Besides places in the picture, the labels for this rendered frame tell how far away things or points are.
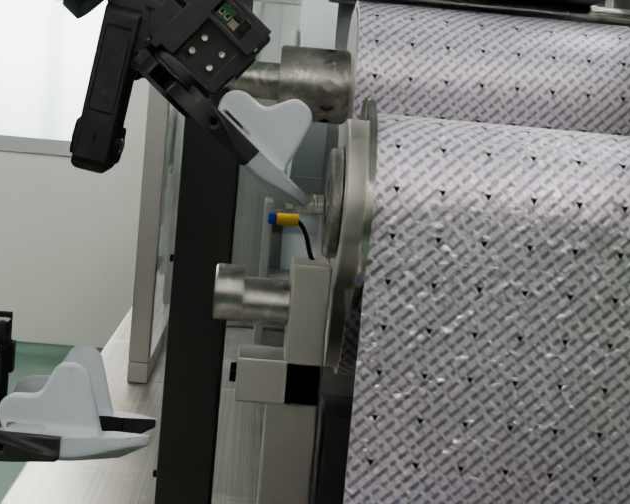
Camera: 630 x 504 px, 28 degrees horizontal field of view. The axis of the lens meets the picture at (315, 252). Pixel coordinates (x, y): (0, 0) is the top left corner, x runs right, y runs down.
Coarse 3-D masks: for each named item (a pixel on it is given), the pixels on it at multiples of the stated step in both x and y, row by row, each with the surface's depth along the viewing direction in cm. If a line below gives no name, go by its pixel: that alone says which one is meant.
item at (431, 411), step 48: (384, 336) 80; (432, 336) 80; (384, 384) 80; (432, 384) 80; (480, 384) 81; (528, 384) 81; (576, 384) 81; (624, 384) 81; (384, 432) 81; (432, 432) 81; (480, 432) 81; (528, 432) 81; (576, 432) 81; (624, 432) 81; (384, 480) 81; (432, 480) 81; (480, 480) 81; (528, 480) 81; (576, 480) 82; (624, 480) 82
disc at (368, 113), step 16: (368, 96) 84; (368, 112) 82; (368, 128) 81; (368, 144) 80; (368, 160) 79; (368, 176) 78; (368, 192) 78; (368, 208) 78; (368, 224) 78; (368, 240) 79; (352, 288) 82; (352, 304) 82
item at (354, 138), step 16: (352, 128) 82; (352, 144) 81; (352, 160) 80; (352, 176) 80; (352, 192) 80; (352, 208) 80; (352, 224) 80; (352, 240) 80; (336, 256) 83; (352, 256) 81; (336, 272) 82; (352, 272) 82
